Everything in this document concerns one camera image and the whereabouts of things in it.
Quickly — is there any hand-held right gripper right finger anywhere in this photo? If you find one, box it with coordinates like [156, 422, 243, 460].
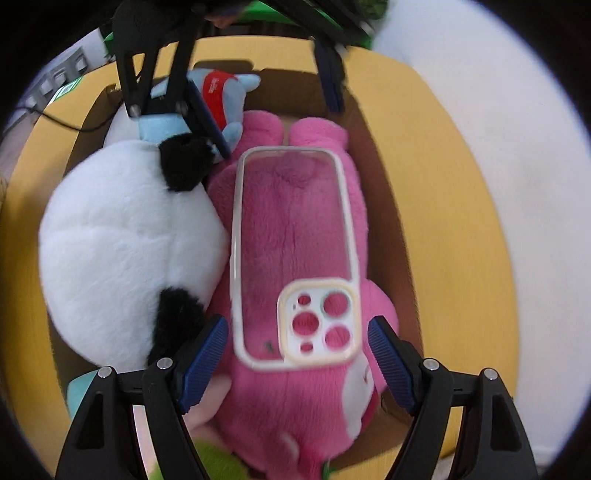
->
[367, 316, 541, 480]

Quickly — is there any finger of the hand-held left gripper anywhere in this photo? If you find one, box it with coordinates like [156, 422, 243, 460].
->
[115, 18, 232, 160]
[272, 0, 375, 114]

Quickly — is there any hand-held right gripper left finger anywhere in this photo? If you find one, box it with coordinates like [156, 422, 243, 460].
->
[54, 315, 230, 480]

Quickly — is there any pale pink green plush toy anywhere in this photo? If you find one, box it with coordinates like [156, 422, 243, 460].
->
[134, 376, 250, 480]

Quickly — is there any light blue plush toy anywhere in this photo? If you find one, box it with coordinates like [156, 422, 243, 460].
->
[139, 69, 262, 145]

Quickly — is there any pink plush bear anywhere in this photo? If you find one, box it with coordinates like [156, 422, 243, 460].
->
[205, 110, 400, 480]

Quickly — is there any clear phone case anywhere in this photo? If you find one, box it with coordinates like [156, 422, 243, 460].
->
[229, 146, 362, 372]

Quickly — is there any cardboard box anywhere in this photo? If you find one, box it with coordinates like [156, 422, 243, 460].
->
[46, 58, 426, 472]

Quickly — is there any white black panda plush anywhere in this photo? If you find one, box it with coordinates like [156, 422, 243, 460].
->
[38, 108, 232, 370]

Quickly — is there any green white label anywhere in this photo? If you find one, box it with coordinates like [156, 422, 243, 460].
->
[46, 78, 85, 105]

